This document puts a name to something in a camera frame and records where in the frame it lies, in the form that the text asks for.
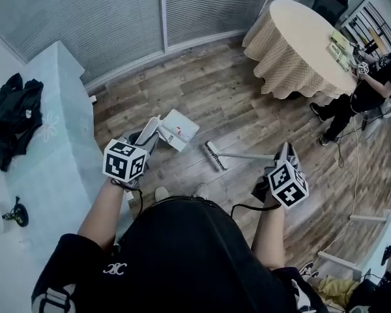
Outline green and white packets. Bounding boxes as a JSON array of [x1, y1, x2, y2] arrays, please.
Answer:
[[326, 30, 352, 72]]

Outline table with pale blue cloth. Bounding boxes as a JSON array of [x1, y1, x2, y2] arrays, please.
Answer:
[[0, 40, 132, 275]]

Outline person's black shirt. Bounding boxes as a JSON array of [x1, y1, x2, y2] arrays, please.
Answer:
[[31, 196, 326, 313]]

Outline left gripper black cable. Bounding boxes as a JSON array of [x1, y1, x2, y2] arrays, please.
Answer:
[[109, 179, 145, 212]]

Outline grey round stand base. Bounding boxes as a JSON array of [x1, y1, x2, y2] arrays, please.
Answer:
[[360, 108, 391, 130]]

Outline white plastic dustpan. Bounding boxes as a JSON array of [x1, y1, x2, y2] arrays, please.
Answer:
[[139, 108, 201, 153]]

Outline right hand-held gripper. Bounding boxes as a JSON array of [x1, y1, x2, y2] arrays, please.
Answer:
[[252, 142, 310, 211]]

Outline person's left forearm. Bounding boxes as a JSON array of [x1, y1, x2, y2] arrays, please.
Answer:
[[76, 177, 132, 251]]

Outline person's right white shoe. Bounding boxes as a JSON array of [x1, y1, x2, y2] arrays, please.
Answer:
[[192, 182, 210, 200]]

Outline white shelf rack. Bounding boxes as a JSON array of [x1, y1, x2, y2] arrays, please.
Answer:
[[340, 0, 391, 55]]

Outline black floor cable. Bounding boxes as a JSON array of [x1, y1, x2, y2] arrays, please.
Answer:
[[334, 125, 363, 170]]

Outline person's white shoe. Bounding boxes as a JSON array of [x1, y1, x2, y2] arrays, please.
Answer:
[[154, 186, 171, 203], [192, 182, 210, 200]]

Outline black garment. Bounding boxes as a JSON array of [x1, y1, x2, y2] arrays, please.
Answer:
[[0, 72, 45, 173]]

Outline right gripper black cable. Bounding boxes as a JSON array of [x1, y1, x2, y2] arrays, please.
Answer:
[[230, 202, 282, 218]]

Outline person's left white shoe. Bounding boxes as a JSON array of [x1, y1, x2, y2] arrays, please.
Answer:
[[154, 186, 171, 203]]

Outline yellow cloth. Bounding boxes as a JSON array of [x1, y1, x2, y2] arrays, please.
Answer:
[[311, 275, 360, 303]]

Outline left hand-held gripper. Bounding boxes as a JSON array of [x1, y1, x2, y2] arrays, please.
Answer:
[[103, 130, 160, 190]]

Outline small black lamp base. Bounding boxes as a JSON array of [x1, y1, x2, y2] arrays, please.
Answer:
[[1, 195, 30, 229]]

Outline black and white sneaker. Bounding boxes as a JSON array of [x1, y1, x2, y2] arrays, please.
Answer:
[[298, 260, 320, 280]]

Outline black high-back chair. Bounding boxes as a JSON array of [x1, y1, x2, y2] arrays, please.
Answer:
[[313, 0, 350, 25]]

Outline round table with beige cloth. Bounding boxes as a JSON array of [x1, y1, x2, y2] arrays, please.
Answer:
[[241, 0, 360, 100]]

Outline person's right forearm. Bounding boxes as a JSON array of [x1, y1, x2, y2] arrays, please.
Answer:
[[250, 196, 286, 271]]

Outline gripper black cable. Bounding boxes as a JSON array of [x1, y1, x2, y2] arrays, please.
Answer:
[[230, 202, 282, 218], [109, 179, 145, 212]]

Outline white floor cable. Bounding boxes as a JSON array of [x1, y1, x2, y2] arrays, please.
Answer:
[[318, 115, 362, 258]]

